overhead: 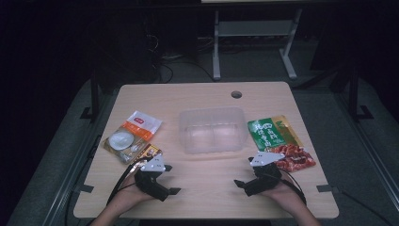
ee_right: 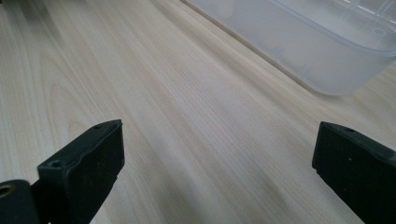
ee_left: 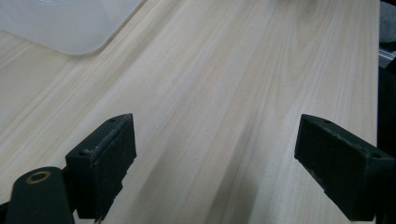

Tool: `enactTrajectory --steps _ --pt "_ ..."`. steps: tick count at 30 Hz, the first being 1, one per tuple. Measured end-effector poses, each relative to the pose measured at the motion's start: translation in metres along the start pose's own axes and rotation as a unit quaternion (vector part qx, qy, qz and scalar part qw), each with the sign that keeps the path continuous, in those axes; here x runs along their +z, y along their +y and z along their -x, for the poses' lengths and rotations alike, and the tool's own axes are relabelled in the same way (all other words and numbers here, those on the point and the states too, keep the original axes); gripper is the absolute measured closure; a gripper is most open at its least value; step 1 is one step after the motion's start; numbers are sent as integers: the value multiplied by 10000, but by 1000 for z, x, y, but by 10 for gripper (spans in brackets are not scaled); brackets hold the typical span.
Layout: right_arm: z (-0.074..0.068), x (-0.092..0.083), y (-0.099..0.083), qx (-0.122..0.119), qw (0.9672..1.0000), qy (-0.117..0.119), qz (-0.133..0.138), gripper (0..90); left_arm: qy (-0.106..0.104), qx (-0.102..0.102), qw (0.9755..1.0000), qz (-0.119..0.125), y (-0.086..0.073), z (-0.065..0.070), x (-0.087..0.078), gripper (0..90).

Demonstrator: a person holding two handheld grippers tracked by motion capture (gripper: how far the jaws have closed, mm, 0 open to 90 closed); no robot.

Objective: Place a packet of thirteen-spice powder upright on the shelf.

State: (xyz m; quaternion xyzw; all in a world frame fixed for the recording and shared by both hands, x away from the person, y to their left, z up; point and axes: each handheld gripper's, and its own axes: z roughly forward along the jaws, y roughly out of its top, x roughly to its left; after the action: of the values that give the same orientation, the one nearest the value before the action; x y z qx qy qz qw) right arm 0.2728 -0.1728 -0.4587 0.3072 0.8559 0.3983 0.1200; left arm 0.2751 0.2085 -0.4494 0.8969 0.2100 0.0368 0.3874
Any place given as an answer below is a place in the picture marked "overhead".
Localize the green and red food packet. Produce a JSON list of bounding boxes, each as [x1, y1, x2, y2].
[[247, 115, 317, 173]]

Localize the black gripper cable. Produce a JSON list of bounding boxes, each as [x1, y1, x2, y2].
[[106, 163, 140, 205], [280, 170, 308, 205]]

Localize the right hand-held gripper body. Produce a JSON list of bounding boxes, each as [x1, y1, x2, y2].
[[244, 151, 286, 198]]

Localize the small yellow brown packet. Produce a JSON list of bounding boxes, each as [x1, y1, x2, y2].
[[133, 143, 164, 172]]

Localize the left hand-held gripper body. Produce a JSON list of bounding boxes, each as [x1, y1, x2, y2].
[[134, 153, 170, 202]]

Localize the person's right hand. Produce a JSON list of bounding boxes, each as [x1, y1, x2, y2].
[[259, 170, 300, 209]]

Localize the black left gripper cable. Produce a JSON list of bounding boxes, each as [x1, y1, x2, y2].
[[106, 163, 140, 205]]

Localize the clear plastic container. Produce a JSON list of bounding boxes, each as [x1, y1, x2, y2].
[[178, 106, 248, 154]]

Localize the white metal stand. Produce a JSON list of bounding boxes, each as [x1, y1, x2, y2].
[[212, 8, 304, 81]]

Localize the black floor cables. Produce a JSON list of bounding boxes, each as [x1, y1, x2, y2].
[[147, 31, 217, 85]]

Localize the person's left hand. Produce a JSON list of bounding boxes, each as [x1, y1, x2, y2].
[[119, 172, 155, 210]]

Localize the black floor cable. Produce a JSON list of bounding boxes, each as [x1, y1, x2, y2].
[[338, 189, 394, 226]]

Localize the grey table bracket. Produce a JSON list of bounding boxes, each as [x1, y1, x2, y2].
[[74, 184, 95, 194], [316, 184, 340, 194]]

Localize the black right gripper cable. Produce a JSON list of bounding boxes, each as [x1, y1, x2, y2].
[[280, 170, 308, 205]]

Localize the white and orange food packet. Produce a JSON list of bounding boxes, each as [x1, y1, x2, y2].
[[103, 109, 163, 165]]

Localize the black metal stand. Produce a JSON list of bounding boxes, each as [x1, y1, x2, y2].
[[79, 70, 102, 123], [347, 64, 375, 122]]

